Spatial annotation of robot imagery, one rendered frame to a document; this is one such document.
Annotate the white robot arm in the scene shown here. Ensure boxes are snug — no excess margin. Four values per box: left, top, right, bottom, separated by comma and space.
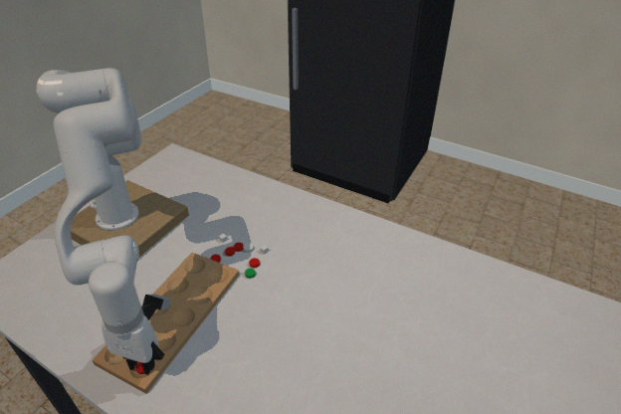
36, 68, 171, 334

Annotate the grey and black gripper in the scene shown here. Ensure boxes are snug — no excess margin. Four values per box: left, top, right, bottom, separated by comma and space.
102, 315, 164, 375

